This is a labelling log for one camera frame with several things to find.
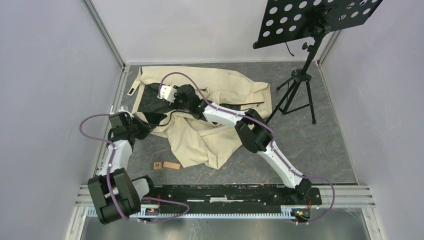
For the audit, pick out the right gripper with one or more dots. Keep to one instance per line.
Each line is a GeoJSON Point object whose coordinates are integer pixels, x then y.
{"type": "Point", "coordinates": [175, 103]}

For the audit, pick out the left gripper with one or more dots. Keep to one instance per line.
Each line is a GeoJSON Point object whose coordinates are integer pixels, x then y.
{"type": "Point", "coordinates": [145, 127]}

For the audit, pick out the cream zip-up jacket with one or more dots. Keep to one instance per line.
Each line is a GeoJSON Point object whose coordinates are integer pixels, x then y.
{"type": "Point", "coordinates": [194, 142]}

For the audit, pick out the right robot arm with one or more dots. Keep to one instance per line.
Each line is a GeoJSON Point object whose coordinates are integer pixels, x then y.
{"type": "Point", "coordinates": [253, 132]}

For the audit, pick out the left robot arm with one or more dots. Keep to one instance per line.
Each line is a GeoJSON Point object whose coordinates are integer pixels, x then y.
{"type": "Point", "coordinates": [113, 193]}

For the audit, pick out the wooden letter cube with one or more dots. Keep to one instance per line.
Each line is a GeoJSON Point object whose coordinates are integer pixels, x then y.
{"type": "Point", "coordinates": [157, 165]}

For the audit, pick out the wooden rectangular block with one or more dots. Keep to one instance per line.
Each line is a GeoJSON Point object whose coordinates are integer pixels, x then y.
{"type": "Point", "coordinates": [171, 165]}

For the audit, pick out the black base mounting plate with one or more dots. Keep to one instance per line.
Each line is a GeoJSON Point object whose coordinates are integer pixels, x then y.
{"type": "Point", "coordinates": [231, 198]}

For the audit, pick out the black perforated music stand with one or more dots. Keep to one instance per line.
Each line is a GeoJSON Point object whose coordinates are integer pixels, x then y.
{"type": "Point", "coordinates": [290, 20]}

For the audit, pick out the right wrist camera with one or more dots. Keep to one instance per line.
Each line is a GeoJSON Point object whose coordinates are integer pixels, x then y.
{"type": "Point", "coordinates": [167, 93]}

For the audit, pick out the white slotted cable duct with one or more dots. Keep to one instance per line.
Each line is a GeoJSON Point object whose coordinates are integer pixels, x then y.
{"type": "Point", "coordinates": [152, 213]}

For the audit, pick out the aluminium frame rail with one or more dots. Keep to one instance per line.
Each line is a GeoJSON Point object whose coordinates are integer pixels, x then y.
{"type": "Point", "coordinates": [101, 27]}

